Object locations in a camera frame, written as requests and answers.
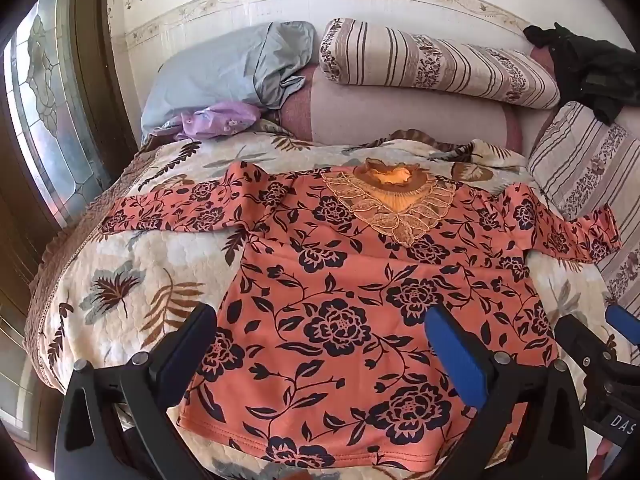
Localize striped floral bolster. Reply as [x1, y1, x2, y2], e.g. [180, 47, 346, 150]
[319, 17, 561, 110]

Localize wooden window frame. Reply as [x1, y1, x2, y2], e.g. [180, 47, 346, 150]
[70, 0, 142, 188]

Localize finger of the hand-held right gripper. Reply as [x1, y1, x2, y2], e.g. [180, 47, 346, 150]
[604, 304, 640, 347]
[554, 312, 619, 377]

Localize purple cloth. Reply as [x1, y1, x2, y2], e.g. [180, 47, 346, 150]
[152, 100, 261, 142]

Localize stained glass window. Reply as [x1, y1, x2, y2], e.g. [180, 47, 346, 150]
[5, 0, 113, 231]

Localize black clothing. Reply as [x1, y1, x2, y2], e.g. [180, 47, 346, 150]
[522, 22, 640, 126]

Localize pink cushion roll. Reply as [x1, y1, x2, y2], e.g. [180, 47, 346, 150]
[277, 62, 523, 153]

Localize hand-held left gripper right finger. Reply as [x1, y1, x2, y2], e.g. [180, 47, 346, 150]
[424, 304, 588, 480]

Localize grey-blue pillow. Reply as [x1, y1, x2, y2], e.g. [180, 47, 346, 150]
[141, 21, 317, 146]

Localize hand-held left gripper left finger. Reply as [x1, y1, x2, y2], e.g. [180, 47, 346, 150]
[55, 302, 218, 480]

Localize cream leaf-print blanket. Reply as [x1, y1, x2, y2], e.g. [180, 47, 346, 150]
[22, 127, 616, 480]

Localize orange floral shirt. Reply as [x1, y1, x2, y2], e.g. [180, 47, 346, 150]
[100, 157, 622, 472]

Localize striped floral pillow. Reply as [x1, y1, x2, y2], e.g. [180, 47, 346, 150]
[527, 101, 640, 311]

